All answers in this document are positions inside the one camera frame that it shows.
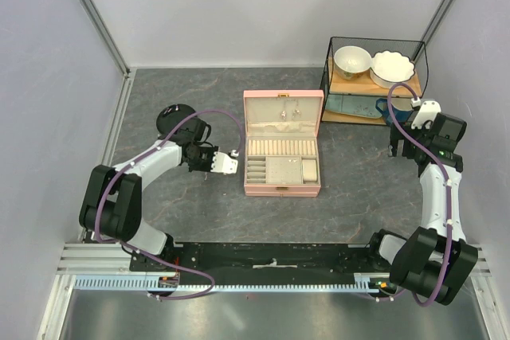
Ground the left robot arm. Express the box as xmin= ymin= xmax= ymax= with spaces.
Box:
xmin=79 ymin=117 xmax=218 ymax=271

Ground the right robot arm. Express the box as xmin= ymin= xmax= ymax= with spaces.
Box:
xmin=364 ymin=113 xmax=478 ymax=307

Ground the jewelry on black plate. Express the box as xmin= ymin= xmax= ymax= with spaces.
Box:
xmin=166 ymin=105 xmax=179 ymax=114

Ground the pink jewelry box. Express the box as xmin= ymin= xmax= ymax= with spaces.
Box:
xmin=243 ymin=90 xmax=324 ymax=197

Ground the dark blue mug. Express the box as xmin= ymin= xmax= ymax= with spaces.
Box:
xmin=375 ymin=98 xmax=413 ymax=126

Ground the light blue tray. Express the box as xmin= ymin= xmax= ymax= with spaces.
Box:
xmin=325 ymin=94 xmax=382 ymax=119

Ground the black round plate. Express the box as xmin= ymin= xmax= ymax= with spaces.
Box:
xmin=156 ymin=104 xmax=195 ymax=139

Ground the white scalloped bowl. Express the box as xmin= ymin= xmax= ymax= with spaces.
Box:
xmin=369 ymin=50 xmax=415 ymax=89

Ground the white round bowl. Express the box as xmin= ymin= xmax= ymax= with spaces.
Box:
xmin=333 ymin=45 xmax=372 ymax=80

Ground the left hanging earring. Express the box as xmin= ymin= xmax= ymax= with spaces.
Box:
xmin=280 ymin=100 xmax=287 ymax=121

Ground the hanging earring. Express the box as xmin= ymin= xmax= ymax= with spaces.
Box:
xmin=280 ymin=100 xmax=287 ymax=121
xmin=292 ymin=100 xmax=301 ymax=119

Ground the right hanging earring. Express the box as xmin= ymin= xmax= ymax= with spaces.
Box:
xmin=292 ymin=100 xmax=301 ymax=119

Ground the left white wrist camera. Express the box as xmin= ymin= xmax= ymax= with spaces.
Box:
xmin=210 ymin=150 xmax=239 ymax=175

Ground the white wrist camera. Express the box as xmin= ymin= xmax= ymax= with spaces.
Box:
xmin=210 ymin=150 xmax=239 ymax=175
xmin=411 ymin=98 xmax=441 ymax=130

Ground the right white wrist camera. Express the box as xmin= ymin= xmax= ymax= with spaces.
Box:
xmin=411 ymin=98 xmax=441 ymax=130

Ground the black wire shelf rack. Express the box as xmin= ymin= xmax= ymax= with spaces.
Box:
xmin=320 ymin=37 xmax=430 ymax=125

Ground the blue slotted cable duct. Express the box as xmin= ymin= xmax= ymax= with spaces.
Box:
xmin=73 ymin=273 xmax=389 ymax=293

